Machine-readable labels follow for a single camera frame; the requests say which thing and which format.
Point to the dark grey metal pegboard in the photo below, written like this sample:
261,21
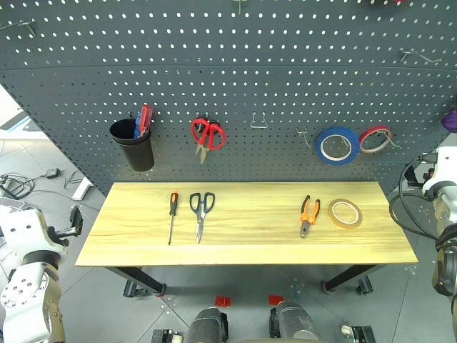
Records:
250,71

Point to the red and blue pens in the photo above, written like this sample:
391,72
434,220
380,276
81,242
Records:
146,116

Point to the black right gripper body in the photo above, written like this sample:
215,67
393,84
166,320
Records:
417,175

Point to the black power adapter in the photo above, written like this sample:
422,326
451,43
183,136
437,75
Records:
53,173

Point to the black table leg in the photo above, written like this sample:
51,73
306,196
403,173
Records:
143,278
351,275

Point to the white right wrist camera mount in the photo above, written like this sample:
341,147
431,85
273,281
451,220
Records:
444,168

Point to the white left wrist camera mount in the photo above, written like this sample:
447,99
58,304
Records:
21,228

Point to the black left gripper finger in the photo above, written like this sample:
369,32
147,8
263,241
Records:
73,218
79,218

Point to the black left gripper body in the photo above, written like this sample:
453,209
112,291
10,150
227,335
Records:
60,234

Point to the black cup holder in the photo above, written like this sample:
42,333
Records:
137,153

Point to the clear yellowish tape roll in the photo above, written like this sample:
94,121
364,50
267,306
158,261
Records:
333,219

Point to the blue tape roll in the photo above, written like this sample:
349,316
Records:
321,155

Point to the silver pegboard hook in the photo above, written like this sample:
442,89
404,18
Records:
304,137
390,140
22,24
419,56

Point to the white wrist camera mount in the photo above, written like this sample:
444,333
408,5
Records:
444,168
21,228

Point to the white metal bar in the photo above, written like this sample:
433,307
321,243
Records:
83,187

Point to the purple object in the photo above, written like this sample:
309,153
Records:
450,120

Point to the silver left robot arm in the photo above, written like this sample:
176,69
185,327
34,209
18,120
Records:
25,293

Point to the black white base castor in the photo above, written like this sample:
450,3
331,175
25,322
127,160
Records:
358,334
167,336

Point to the orange black screwdriver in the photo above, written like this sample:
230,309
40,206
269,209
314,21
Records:
174,203

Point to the orange black pliers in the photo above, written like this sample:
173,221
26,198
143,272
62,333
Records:
304,218

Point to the dark grey rounded shape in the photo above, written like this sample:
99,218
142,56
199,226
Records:
207,327
294,321

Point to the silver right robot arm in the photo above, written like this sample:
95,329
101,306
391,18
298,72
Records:
446,250

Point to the red tape roll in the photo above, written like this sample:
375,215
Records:
367,133

